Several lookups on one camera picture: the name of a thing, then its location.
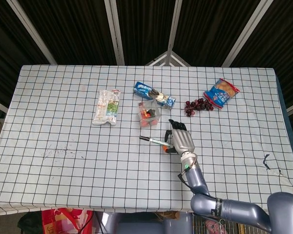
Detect white metal partition post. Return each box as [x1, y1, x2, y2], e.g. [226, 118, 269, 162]
[167, 0, 184, 53]
[6, 0, 58, 65]
[221, 0, 275, 68]
[104, 0, 126, 66]

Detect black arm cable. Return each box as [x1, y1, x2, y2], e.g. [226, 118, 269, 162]
[177, 156, 217, 198]

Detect white triangular partition foot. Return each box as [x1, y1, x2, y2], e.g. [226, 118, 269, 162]
[145, 50, 191, 67]

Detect wire basket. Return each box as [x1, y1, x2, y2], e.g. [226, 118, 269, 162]
[192, 212, 272, 234]

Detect blue cookie box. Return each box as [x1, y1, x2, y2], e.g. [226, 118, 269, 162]
[133, 81, 176, 110]

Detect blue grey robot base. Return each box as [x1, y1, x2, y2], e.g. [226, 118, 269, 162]
[95, 211, 193, 234]

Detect red shopping bag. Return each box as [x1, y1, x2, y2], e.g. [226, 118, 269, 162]
[41, 207, 94, 234]

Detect white green snack packet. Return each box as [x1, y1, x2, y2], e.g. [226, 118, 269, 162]
[92, 89, 122, 126]

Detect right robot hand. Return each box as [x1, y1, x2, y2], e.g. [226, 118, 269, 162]
[161, 118, 196, 156]

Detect black bag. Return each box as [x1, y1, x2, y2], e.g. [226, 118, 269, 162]
[17, 211, 43, 234]

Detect red grape bunch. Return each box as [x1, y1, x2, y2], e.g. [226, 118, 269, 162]
[184, 97, 214, 117]

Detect clear box with red sweets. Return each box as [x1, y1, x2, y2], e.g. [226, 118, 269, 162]
[137, 99, 161, 128]

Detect blue red snack bag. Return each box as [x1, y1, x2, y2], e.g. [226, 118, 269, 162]
[203, 78, 241, 109]

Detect white green marker body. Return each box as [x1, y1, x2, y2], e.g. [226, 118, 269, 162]
[148, 137, 173, 148]

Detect white checked tablecloth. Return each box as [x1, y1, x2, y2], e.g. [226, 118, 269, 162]
[0, 64, 293, 217]

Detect brown paper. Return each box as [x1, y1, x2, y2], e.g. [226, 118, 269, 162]
[154, 211, 181, 219]

